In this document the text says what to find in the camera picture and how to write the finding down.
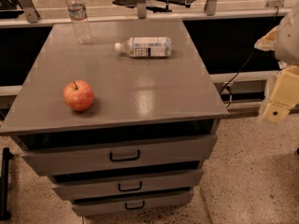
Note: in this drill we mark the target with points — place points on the top grey drawer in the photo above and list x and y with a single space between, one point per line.
91 158

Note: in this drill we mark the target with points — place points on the red apple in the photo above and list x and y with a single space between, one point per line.
78 95

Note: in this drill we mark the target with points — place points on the grey drawer cabinet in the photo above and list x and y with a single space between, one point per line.
134 98

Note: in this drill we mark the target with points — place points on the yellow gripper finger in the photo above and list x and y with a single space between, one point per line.
281 95

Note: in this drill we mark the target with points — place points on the bottom grey drawer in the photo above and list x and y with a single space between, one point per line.
127 204

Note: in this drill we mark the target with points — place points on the blue label plastic bottle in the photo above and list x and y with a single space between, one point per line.
146 47

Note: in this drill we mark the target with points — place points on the black metal bar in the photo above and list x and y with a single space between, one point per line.
6 157

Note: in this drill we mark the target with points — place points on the grey drawer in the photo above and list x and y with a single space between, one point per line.
91 158
131 184
127 204

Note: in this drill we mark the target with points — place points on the clear upright water bottle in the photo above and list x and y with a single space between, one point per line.
78 15

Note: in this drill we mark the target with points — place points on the middle grey drawer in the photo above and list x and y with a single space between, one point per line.
131 184

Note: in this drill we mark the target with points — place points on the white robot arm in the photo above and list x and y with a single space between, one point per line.
284 41

